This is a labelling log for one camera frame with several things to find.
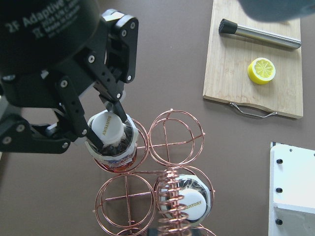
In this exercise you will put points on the wooden cutting board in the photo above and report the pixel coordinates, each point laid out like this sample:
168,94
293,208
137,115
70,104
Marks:
226,77

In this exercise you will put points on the steel muddler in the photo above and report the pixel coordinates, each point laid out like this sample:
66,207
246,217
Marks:
229,27

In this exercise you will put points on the copper wire bottle basket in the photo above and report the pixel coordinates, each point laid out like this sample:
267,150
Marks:
144,199

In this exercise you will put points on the tea bottle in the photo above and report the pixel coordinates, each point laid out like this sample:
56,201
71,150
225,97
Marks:
198,197
119,140

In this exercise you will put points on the tea bottle back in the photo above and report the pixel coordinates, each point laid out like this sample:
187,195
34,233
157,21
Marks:
198,197

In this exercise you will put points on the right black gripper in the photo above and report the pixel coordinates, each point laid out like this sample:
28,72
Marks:
37,37

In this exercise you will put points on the tea bottle front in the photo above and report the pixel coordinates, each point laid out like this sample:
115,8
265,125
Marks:
119,140

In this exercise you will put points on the half lemon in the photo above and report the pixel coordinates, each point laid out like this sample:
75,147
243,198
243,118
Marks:
261,71

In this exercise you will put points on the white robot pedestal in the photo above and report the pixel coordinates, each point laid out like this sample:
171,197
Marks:
292,191

